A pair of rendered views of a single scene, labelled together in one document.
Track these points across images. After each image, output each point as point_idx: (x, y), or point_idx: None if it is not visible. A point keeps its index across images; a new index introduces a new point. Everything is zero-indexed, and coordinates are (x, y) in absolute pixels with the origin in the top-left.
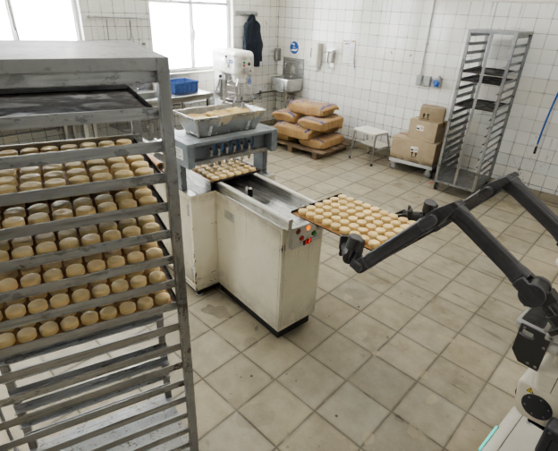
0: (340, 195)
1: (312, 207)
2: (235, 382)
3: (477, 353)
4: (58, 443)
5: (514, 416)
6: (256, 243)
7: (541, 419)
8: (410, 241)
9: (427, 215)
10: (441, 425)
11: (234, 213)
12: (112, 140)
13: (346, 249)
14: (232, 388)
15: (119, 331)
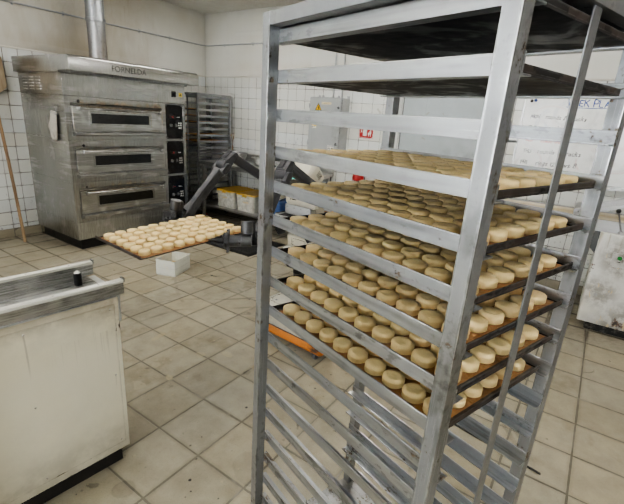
0: (107, 234)
1: (137, 246)
2: (199, 496)
3: (179, 325)
4: (450, 474)
5: (272, 303)
6: (60, 361)
7: None
8: (279, 198)
9: (285, 174)
10: (251, 353)
11: None
12: (292, 154)
13: (244, 236)
14: (210, 498)
15: (301, 444)
